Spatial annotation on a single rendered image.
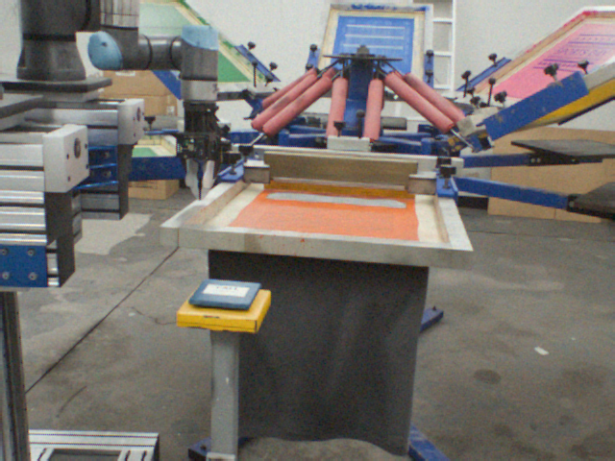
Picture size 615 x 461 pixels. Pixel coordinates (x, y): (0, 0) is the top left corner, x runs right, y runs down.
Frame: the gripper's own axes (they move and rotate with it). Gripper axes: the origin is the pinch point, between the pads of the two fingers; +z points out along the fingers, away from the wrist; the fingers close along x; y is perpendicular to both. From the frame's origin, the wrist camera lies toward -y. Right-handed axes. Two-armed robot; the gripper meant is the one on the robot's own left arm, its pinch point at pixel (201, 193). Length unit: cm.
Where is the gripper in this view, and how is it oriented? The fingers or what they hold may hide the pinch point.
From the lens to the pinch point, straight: 155.5
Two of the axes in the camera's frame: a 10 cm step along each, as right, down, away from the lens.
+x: 9.9, 0.8, -1.1
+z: -0.5, 9.7, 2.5
